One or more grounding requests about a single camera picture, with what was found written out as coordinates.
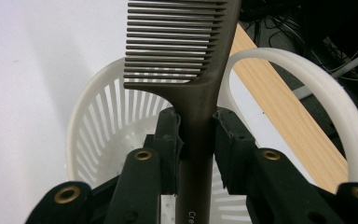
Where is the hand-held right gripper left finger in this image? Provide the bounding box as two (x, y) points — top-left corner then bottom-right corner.
(103, 106), (185, 224)

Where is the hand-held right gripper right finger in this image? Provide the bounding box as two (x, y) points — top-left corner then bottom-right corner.
(212, 106), (340, 224)

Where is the white plastic basket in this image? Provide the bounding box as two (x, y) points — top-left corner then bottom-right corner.
(65, 47), (358, 224)

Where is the dark comb with handle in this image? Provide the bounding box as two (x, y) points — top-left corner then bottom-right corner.
(123, 0), (242, 224)

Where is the bundle of floor cables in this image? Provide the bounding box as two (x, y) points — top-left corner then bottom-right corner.
(238, 0), (358, 82)

